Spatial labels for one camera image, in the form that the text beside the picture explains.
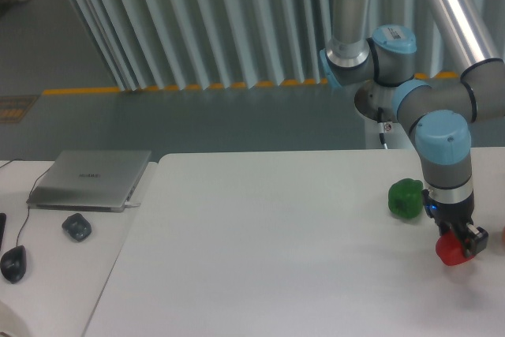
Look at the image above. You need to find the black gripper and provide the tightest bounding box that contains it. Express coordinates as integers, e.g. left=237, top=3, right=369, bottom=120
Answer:
left=421, top=189, right=488, bottom=258

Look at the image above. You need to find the red bell pepper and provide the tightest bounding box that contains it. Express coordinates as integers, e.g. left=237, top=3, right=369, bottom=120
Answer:
left=435, top=230, right=475, bottom=266

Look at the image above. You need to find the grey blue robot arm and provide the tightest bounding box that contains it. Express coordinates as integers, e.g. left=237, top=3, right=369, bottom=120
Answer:
left=320, top=0, right=504, bottom=260

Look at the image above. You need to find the green bell pepper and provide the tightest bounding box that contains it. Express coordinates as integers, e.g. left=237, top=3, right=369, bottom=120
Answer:
left=387, top=178, right=423, bottom=219

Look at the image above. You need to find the white folding partition screen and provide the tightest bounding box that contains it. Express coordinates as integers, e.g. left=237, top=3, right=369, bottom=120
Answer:
left=51, top=0, right=505, bottom=92

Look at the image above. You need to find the silver closed laptop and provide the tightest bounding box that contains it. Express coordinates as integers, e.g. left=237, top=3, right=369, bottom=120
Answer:
left=27, top=150, right=152, bottom=212

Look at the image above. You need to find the black earbuds case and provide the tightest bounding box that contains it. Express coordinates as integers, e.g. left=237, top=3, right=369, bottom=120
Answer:
left=62, top=213, right=92, bottom=242

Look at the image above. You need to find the black computer mouse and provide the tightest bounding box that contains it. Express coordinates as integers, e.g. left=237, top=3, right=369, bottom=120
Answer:
left=1, top=245, right=27, bottom=284

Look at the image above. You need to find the black device at left edge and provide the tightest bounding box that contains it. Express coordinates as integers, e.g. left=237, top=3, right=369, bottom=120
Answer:
left=0, top=212, right=6, bottom=250

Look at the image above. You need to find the white object bottom left corner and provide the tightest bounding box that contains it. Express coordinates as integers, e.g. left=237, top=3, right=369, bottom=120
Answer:
left=0, top=302, right=31, bottom=337

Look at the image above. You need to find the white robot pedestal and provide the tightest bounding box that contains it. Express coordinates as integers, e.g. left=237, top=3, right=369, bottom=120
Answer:
left=361, top=114, right=413, bottom=149

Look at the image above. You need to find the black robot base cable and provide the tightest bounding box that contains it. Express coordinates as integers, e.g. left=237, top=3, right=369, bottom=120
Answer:
left=376, top=107, right=390, bottom=151

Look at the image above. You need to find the black mouse cable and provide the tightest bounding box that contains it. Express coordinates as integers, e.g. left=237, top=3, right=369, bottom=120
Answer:
left=0, top=159, right=58, bottom=249

